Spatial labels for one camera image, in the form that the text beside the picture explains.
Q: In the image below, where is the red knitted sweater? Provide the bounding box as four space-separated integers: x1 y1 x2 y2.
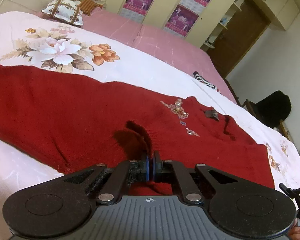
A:
0 65 274 188

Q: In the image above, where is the person's right hand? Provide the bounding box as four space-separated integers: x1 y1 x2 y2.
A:
288 226 300 240

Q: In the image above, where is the black chair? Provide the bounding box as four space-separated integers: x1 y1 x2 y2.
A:
255 90 292 128

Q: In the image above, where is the black white striped cloth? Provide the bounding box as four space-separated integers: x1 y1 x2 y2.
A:
193 71 220 93

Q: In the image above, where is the cream corner shelf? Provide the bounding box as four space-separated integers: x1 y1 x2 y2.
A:
201 0 241 52

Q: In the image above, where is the white floral quilt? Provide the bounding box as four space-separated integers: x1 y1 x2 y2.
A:
0 11 300 189

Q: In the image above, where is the brown wooden door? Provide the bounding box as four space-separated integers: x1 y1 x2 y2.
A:
207 0 270 78

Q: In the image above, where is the pink bed sheet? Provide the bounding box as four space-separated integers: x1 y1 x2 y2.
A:
34 6 239 106

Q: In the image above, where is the floral brown-striped pillow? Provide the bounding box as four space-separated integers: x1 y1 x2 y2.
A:
41 0 83 26

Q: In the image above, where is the orange patterned pillow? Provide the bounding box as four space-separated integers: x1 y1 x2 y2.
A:
79 0 104 16

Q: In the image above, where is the purple poster upper left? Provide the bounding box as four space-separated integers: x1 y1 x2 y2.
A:
119 0 153 23

